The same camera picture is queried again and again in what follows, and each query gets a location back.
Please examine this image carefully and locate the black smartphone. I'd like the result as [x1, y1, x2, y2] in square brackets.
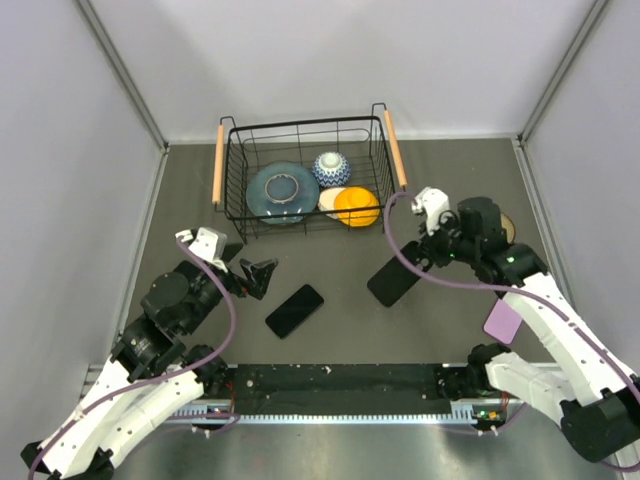
[265, 284, 324, 339]

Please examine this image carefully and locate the blue glazed plate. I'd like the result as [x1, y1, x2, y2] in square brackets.
[246, 161, 320, 225]

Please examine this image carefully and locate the orange bowl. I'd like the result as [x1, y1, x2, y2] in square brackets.
[334, 187, 380, 228]

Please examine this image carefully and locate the white speckled bowl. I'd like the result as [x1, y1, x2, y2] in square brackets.
[318, 187, 345, 220]

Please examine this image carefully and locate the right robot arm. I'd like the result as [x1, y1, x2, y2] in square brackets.
[411, 187, 639, 463]

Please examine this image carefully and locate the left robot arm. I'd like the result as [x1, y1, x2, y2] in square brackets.
[21, 233, 278, 479]

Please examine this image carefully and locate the right wooden basket handle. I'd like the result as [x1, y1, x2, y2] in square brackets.
[384, 109, 408, 189]

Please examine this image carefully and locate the blue white patterned bowl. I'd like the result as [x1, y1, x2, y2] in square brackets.
[312, 151, 351, 188]

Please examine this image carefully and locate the wooden basket handle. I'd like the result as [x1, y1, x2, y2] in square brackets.
[384, 109, 408, 189]
[211, 124, 225, 205]

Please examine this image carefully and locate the brown ceramic bowl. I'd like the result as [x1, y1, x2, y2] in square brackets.
[500, 212, 516, 244]

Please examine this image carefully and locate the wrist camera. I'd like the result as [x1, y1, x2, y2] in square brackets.
[175, 227, 228, 270]
[411, 187, 450, 236]

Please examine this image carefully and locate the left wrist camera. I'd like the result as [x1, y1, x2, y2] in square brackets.
[175, 227, 228, 270]

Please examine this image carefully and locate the purple smartphone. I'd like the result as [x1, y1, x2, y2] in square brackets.
[483, 299, 522, 345]

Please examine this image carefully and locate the black wire dish basket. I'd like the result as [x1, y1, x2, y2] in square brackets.
[212, 102, 408, 242]

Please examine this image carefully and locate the black phone case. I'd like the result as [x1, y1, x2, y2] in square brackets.
[366, 256, 420, 308]

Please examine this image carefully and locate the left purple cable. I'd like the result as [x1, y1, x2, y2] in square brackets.
[24, 234, 239, 476]

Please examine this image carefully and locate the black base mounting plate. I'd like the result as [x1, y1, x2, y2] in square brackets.
[168, 362, 506, 405]

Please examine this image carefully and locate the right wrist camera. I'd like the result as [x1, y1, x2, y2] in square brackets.
[411, 187, 450, 236]

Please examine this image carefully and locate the left wooden basket handle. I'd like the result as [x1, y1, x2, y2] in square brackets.
[211, 124, 225, 205]

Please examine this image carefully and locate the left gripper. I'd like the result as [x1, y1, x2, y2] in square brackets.
[181, 241, 278, 335]

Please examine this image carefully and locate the grey slotted cable duct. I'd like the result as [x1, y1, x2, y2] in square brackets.
[165, 403, 506, 426]

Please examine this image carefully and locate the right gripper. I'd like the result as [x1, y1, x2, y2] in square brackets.
[417, 210, 479, 268]

